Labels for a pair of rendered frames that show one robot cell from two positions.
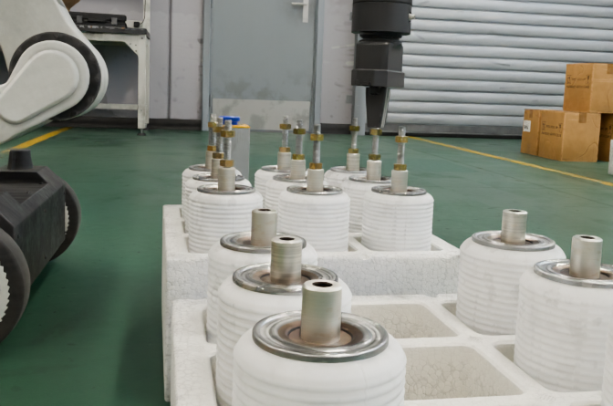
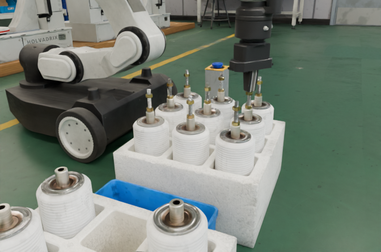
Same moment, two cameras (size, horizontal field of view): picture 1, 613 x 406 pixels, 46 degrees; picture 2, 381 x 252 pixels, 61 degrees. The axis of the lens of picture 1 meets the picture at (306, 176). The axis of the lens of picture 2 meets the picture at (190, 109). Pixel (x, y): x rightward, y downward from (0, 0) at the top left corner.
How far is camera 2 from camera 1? 0.61 m
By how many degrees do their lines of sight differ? 38
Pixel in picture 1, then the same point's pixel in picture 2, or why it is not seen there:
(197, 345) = not seen: hidden behind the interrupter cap
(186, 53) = not seen: outside the picture
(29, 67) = (118, 43)
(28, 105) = (119, 60)
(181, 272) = (118, 159)
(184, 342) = not seen: hidden behind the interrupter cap
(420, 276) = (227, 188)
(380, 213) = (217, 148)
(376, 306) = (136, 217)
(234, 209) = (143, 134)
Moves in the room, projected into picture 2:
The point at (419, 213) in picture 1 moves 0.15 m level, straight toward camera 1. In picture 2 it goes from (235, 153) to (187, 179)
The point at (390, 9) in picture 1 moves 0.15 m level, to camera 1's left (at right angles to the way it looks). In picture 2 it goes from (248, 25) to (195, 22)
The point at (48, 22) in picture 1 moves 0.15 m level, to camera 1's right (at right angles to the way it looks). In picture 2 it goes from (129, 21) to (160, 24)
